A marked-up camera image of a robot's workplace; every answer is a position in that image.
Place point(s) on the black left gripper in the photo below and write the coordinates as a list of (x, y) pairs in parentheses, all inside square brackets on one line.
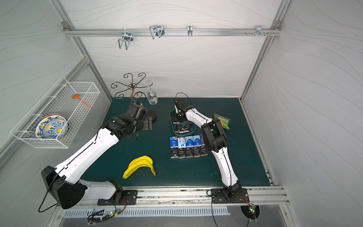
[(146, 123)]

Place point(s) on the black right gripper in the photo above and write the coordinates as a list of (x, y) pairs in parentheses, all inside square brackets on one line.
[(179, 117)]

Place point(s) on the teal storage box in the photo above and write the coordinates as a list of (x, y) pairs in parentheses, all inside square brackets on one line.
[(192, 129)]

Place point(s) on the white blue tissue pack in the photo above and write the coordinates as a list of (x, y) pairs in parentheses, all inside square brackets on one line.
[(181, 142)]

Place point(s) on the light blue tissue pack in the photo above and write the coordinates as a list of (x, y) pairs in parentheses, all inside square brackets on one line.
[(189, 141), (197, 141)]

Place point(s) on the dark blue tissue pack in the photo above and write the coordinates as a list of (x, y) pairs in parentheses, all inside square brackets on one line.
[(173, 142)]

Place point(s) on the red blue tissue pack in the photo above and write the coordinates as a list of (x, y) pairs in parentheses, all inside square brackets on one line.
[(202, 140)]

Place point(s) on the black tissue pack top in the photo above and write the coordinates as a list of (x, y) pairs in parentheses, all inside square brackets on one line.
[(203, 151)]

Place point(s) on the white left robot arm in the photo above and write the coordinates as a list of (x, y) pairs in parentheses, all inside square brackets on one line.
[(64, 182)]

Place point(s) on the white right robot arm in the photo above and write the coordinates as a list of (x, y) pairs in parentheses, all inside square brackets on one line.
[(216, 141)]

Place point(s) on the copper glass rack stand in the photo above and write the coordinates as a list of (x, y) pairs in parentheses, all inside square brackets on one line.
[(137, 89)]

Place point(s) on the green snack bag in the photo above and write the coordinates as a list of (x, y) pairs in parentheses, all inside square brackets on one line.
[(224, 121)]

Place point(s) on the yellow banana bunch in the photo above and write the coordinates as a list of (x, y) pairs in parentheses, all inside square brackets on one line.
[(143, 161)]

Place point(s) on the orange spatula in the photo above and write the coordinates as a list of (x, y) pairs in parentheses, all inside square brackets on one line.
[(77, 97)]

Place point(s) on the metal hook left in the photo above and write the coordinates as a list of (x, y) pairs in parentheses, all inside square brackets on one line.
[(125, 40)]

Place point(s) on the blue yellow patterned plate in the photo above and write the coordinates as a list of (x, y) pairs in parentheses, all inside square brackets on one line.
[(53, 126)]

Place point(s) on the metal hook middle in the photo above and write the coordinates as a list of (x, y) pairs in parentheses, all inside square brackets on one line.
[(156, 31)]

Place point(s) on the metal hook small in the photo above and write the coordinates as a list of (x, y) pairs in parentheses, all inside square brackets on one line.
[(189, 31)]

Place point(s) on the metal hook right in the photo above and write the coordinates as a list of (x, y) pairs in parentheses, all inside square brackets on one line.
[(258, 32)]

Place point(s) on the white wire basket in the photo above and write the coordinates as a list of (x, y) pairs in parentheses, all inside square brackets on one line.
[(58, 100)]

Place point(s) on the aluminium top rail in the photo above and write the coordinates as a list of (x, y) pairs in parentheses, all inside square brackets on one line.
[(170, 32)]

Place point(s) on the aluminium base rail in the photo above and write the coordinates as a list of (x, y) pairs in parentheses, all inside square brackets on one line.
[(198, 196)]

